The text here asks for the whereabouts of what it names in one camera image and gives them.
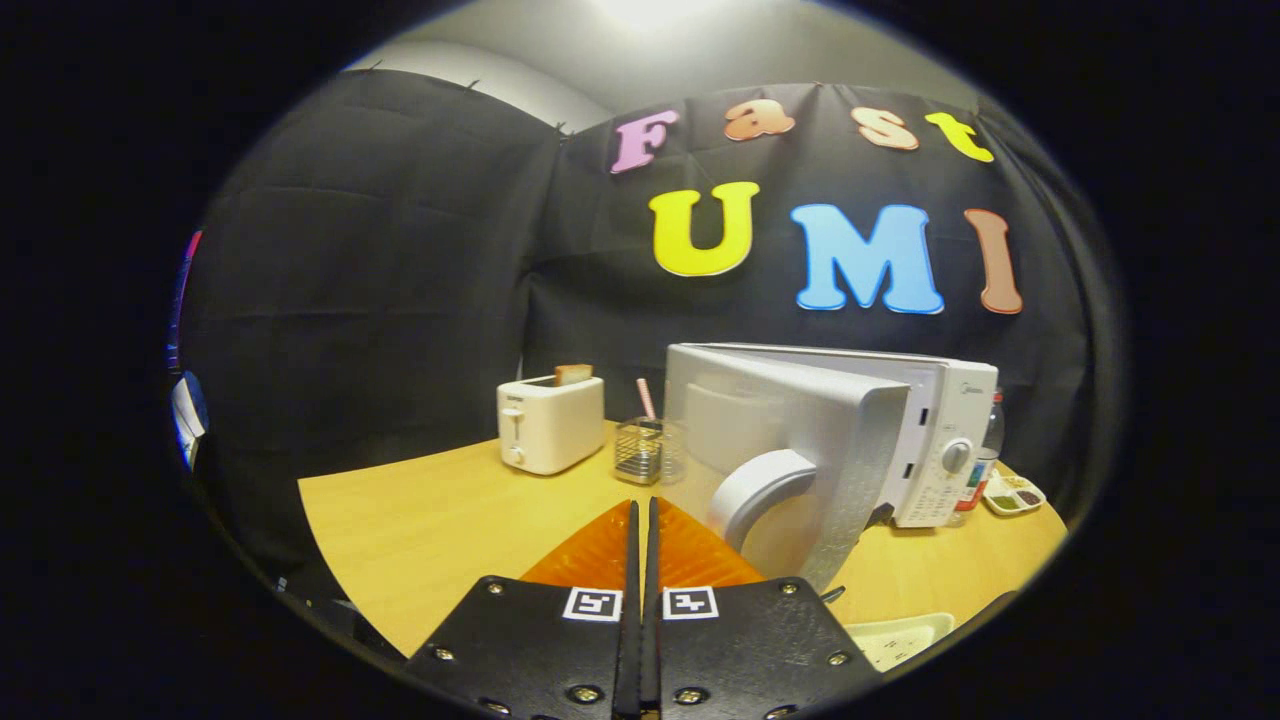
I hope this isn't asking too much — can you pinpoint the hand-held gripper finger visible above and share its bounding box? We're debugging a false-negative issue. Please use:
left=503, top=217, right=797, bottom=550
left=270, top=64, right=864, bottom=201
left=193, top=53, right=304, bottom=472
left=645, top=497, right=886, bottom=720
left=400, top=497, right=641, bottom=720

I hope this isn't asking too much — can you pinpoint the white microwave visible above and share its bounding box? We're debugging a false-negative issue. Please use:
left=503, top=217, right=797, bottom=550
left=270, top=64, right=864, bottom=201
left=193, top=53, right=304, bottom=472
left=660, top=342, right=1001, bottom=596

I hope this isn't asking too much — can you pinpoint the white toaster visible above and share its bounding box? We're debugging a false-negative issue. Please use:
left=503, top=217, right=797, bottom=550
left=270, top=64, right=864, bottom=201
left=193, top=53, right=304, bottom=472
left=496, top=375, right=607, bottom=476

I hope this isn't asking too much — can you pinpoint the white cherry print tray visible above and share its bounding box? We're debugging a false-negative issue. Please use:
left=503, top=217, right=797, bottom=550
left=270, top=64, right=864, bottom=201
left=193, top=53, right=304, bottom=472
left=845, top=612, right=956, bottom=673

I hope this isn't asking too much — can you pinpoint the clear plastic water bottle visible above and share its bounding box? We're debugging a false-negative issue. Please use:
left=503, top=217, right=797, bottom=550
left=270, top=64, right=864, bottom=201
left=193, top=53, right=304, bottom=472
left=950, top=390, right=1006, bottom=526

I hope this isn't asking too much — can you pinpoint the white divided bean dish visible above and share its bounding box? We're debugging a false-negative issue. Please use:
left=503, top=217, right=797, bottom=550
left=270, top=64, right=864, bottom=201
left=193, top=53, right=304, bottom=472
left=982, top=470, right=1047, bottom=518

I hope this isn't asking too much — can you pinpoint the black backdrop cloth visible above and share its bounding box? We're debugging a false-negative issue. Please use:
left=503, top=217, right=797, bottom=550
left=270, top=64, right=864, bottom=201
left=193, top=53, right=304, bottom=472
left=175, top=68, right=1111, bottom=601

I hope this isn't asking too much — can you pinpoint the wire mesh holder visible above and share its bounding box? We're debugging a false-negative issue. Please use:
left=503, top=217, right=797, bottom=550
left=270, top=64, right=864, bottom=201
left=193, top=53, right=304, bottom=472
left=613, top=417, right=666, bottom=486

